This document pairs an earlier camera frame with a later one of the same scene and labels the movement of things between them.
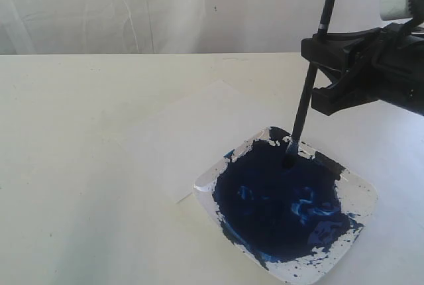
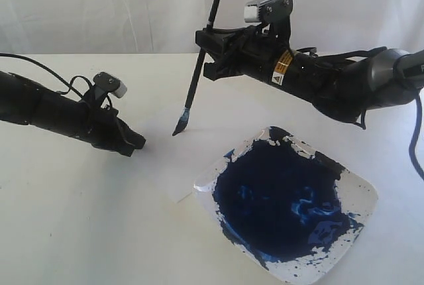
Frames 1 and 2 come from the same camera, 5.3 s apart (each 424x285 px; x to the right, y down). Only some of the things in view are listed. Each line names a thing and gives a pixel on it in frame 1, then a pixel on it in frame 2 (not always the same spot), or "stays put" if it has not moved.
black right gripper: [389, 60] to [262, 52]
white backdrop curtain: [69, 10] stays put
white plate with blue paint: [297, 223] stays put
